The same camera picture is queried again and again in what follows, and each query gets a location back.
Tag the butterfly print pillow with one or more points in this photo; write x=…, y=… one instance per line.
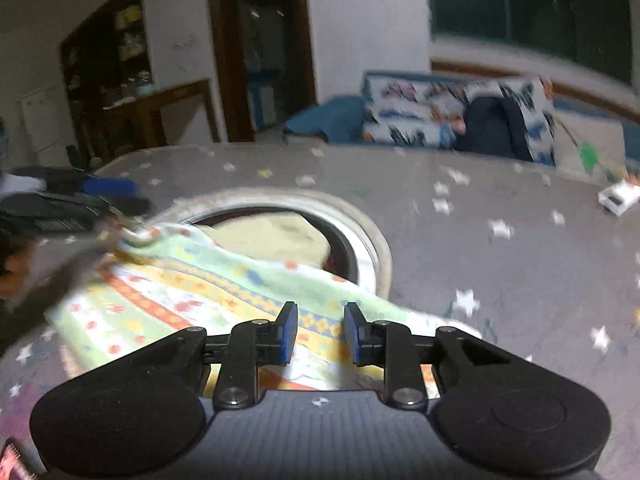
x=430, y=115

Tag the dark navy backpack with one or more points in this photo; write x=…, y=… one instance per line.
x=495, y=127

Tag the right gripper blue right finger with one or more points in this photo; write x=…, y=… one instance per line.
x=392, y=347

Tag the colourful patterned child's garment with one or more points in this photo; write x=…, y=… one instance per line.
x=174, y=276

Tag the beige sofa cushion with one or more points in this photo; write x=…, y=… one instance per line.
x=588, y=148

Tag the small white box device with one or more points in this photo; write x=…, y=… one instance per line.
x=619, y=197

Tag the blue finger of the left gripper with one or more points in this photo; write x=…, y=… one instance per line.
x=43, y=201

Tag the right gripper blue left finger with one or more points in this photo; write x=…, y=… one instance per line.
x=250, y=346

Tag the dark wooden shelf cabinet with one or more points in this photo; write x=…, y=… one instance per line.
x=101, y=60

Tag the smartphone with lit screen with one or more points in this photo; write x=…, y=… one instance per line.
x=13, y=465

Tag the dark window with green frame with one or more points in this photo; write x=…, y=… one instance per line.
x=595, y=34

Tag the round recessed table burner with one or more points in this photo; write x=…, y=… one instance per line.
x=302, y=226

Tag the dark wooden doorway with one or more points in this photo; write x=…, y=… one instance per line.
x=265, y=70

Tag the grey star pattern table mat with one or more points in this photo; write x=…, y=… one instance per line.
x=548, y=389

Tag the brown wooden side table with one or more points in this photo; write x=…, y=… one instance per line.
x=139, y=121

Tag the blue sofa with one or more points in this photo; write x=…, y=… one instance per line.
x=339, y=120

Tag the white refrigerator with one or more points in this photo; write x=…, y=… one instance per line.
x=42, y=127

